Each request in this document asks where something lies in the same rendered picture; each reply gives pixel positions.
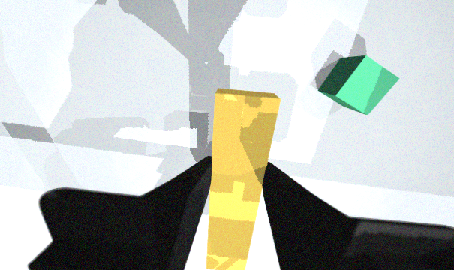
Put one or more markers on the green block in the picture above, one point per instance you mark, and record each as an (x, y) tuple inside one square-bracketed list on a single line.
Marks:
[(358, 83)]

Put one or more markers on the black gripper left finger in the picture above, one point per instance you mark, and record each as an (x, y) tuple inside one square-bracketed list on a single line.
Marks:
[(163, 221)]

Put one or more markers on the yellow bar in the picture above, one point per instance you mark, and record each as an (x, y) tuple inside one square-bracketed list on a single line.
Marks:
[(244, 124)]

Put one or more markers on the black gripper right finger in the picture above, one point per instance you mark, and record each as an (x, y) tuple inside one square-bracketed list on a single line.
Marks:
[(311, 234)]

